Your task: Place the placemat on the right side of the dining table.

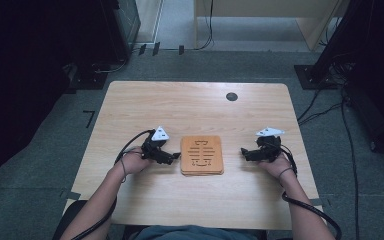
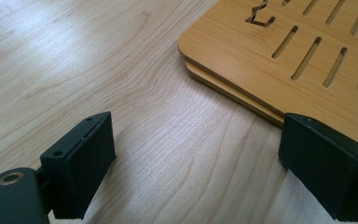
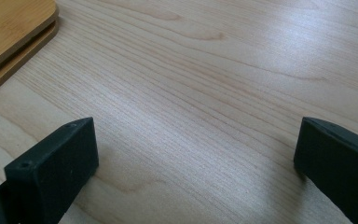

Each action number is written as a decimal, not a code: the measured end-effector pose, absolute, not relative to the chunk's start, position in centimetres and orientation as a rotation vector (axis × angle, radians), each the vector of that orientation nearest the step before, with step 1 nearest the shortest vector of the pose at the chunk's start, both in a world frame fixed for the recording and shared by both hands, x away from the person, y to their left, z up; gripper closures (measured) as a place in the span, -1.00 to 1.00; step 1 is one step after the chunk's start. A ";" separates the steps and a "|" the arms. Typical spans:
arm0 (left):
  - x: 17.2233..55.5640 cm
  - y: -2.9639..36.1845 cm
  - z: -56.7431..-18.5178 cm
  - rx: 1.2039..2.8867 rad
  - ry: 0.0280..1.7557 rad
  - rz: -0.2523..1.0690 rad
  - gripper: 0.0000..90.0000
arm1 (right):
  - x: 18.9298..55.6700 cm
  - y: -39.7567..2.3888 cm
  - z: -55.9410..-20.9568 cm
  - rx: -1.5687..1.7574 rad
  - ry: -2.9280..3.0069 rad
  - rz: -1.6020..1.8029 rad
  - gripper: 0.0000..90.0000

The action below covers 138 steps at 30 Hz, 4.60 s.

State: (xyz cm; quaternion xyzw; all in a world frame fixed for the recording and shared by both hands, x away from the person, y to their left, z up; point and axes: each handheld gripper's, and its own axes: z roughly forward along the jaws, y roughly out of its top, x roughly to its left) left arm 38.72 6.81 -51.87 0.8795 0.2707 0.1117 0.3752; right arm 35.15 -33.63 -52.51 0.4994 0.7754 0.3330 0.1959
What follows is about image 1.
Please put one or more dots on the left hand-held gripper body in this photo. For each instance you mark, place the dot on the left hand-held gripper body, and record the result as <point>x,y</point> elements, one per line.
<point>153,148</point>

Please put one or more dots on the person's right hand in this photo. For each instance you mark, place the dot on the person's right hand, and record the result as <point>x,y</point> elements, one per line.
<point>278,167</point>

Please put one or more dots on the thin black wrist band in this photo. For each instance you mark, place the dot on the thin black wrist band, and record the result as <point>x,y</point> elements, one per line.
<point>123,168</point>
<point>285,171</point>

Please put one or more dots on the thin black left wrist band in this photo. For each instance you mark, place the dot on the thin black left wrist band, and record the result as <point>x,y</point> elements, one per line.
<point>123,168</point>

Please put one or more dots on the black stand base plate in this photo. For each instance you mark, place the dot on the black stand base plate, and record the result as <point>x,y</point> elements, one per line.
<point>88,81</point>
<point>313,78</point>

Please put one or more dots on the carved bamboo trivet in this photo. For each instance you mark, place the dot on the carved bamboo trivet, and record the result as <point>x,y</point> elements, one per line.
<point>201,153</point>

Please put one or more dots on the black slanted stand post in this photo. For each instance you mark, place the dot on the black slanted stand post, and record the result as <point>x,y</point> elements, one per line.
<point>341,36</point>

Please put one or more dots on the person's grey-blue clothing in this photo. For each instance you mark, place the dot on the person's grey-blue clothing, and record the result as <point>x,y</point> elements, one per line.
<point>193,232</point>

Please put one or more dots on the white panel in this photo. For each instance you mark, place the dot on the white panel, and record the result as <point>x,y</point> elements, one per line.
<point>148,20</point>

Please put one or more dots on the dark curtain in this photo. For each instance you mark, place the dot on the dark curtain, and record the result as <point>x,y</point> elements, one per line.
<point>16,83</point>

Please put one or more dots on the light wooden desk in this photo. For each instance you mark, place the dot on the light wooden desk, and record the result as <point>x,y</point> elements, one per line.
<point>266,8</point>

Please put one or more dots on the black equipment cabinet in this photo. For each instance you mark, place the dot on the black equipment cabinet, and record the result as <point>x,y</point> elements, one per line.
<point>120,30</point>

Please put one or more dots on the person's left hand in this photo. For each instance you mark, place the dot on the person's left hand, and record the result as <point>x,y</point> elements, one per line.
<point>134,163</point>

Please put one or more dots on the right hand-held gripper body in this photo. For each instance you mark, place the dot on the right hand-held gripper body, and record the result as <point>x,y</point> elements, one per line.
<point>269,148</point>

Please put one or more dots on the thin black right wrist band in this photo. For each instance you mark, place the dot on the thin black right wrist band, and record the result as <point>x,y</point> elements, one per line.
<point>285,171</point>

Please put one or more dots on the round black table grommet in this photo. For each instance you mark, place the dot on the round black table grommet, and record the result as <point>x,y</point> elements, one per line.
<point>231,96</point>

